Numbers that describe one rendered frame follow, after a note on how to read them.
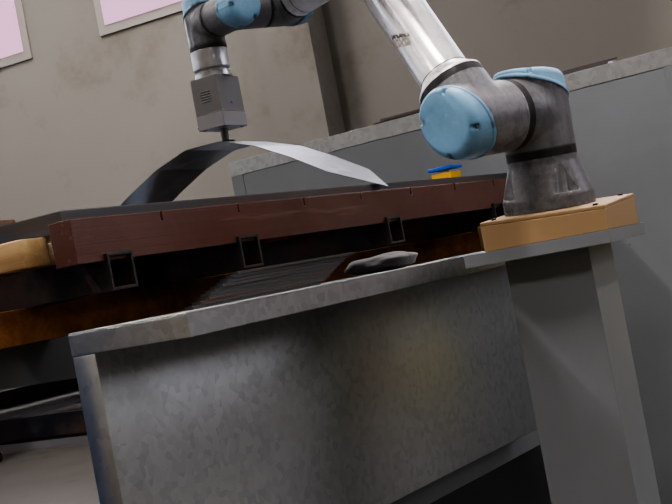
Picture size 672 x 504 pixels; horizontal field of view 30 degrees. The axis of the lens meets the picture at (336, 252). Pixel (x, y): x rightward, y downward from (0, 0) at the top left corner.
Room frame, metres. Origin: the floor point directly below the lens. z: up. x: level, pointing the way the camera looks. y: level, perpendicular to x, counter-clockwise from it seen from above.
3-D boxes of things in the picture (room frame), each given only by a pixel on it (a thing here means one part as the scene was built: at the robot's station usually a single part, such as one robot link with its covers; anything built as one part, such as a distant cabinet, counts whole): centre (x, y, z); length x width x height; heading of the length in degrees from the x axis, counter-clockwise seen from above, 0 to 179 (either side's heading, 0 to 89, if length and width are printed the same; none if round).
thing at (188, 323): (2.09, -0.09, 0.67); 1.30 x 0.20 x 0.03; 147
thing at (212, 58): (2.52, 0.18, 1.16); 0.08 x 0.08 x 0.05
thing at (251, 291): (1.81, 0.13, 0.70); 0.39 x 0.12 x 0.04; 147
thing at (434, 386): (2.13, -0.02, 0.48); 1.30 x 0.04 x 0.35; 147
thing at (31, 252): (1.70, 0.42, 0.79); 0.06 x 0.05 x 0.04; 57
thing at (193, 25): (2.52, 0.17, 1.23); 0.09 x 0.08 x 0.11; 38
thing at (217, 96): (2.53, 0.18, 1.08); 0.10 x 0.09 x 0.16; 61
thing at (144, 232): (2.32, -0.09, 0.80); 1.62 x 0.04 x 0.06; 147
